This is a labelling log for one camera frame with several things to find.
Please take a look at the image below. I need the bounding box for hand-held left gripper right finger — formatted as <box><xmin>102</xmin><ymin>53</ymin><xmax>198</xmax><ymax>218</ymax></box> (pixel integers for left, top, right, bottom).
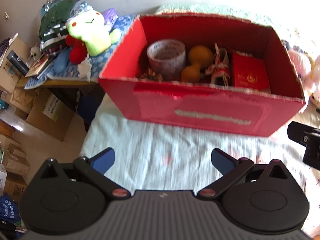
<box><xmin>199</xmin><ymin>148</ymin><xmax>288</xmax><ymax>201</ymax></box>

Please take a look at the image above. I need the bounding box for small stack of books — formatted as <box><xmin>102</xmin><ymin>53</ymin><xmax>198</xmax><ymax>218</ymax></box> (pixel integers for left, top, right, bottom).
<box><xmin>25</xmin><ymin>54</ymin><xmax>54</xmax><ymax>78</ymax></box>

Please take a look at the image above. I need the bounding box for blue cloud-pattern cloth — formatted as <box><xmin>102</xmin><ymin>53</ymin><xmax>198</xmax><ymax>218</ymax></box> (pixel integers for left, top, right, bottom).
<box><xmin>24</xmin><ymin>15</ymin><xmax>137</xmax><ymax>90</ymax></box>

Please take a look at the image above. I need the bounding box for clear printed tape roll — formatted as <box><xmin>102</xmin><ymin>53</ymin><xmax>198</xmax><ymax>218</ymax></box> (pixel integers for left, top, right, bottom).
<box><xmin>147</xmin><ymin>39</ymin><xmax>187</xmax><ymax>80</ymax></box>

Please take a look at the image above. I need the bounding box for plush toy with red cheeks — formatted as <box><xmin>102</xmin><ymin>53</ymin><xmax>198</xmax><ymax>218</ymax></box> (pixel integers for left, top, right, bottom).
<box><xmin>65</xmin><ymin>10</ymin><xmax>122</xmax><ymax>57</ymax></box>

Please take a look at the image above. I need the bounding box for small white figurine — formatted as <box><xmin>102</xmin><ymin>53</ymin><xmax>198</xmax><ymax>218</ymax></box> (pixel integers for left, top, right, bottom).
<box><xmin>30</xmin><ymin>45</ymin><xmax>42</xmax><ymax>59</ymax></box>

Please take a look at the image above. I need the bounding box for wooden side table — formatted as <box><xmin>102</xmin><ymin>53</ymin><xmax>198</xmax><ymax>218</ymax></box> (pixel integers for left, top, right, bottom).
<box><xmin>16</xmin><ymin>77</ymin><xmax>105</xmax><ymax>130</ymax></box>

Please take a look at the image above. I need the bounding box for crumpled white tissue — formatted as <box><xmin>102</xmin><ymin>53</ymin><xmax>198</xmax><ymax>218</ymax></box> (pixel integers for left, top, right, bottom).
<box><xmin>77</xmin><ymin>56</ymin><xmax>92</xmax><ymax>81</ymax></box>

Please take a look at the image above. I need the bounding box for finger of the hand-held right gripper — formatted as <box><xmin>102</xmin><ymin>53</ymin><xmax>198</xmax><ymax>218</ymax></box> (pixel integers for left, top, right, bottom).
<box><xmin>287</xmin><ymin>121</ymin><xmax>320</xmax><ymax>167</ymax></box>

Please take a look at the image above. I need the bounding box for brown bottle gourd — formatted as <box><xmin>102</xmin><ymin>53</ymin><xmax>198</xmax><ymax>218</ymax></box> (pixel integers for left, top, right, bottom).
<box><xmin>181</xmin><ymin>45</ymin><xmax>215</xmax><ymax>83</ymax></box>

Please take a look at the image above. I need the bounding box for stack of folded clothes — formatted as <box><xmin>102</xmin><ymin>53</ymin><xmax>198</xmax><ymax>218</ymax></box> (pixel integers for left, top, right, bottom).
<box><xmin>39</xmin><ymin>0</ymin><xmax>88</xmax><ymax>55</ymax></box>

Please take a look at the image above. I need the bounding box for pile of cardboard boxes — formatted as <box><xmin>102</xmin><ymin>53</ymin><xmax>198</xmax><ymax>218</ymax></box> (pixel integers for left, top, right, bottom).
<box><xmin>0</xmin><ymin>34</ymin><xmax>75</xmax><ymax>203</ymax></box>

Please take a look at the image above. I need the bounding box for pink plush toy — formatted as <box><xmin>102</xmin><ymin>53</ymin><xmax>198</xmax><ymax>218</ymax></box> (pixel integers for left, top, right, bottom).
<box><xmin>286</xmin><ymin>47</ymin><xmax>320</xmax><ymax>98</ymax></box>

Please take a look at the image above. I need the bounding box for blue printed bag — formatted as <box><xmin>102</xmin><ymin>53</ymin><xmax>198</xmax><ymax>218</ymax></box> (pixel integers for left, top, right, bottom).
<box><xmin>0</xmin><ymin>192</ymin><xmax>22</xmax><ymax>230</ymax></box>

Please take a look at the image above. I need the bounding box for brown pine cone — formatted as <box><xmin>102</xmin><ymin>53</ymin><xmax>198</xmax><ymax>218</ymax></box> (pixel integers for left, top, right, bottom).
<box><xmin>139</xmin><ymin>67</ymin><xmax>163</xmax><ymax>82</ymax></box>

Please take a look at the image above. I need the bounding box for dark blue bin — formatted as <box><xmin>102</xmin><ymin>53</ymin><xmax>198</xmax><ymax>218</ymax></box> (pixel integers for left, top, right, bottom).
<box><xmin>76</xmin><ymin>94</ymin><xmax>102</xmax><ymax>125</ymax></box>

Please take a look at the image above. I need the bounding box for large red cardboard box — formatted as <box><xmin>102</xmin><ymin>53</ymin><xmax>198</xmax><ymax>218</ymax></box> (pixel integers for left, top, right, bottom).
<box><xmin>97</xmin><ymin>12</ymin><xmax>307</xmax><ymax>138</ymax></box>

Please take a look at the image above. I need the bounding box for black bottle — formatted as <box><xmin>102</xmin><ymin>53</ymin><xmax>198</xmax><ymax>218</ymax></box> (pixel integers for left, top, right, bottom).
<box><xmin>6</xmin><ymin>50</ymin><xmax>30</xmax><ymax>77</ymax></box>

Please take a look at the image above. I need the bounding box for small red gift box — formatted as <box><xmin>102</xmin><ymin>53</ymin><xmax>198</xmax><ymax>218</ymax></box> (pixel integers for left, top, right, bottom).
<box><xmin>230</xmin><ymin>51</ymin><xmax>272</xmax><ymax>92</ymax></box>

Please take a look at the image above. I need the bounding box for blue pouch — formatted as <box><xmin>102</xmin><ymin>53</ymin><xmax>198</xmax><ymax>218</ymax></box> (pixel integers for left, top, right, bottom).
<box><xmin>54</xmin><ymin>48</ymin><xmax>71</xmax><ymax>73</ymax></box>

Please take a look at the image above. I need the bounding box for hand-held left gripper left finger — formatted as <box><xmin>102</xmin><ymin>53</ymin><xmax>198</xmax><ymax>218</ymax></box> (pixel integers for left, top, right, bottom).
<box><xmin>39</xmin><ymin>148</ymin><xmax>130</xmax><ymax>201</ymax></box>

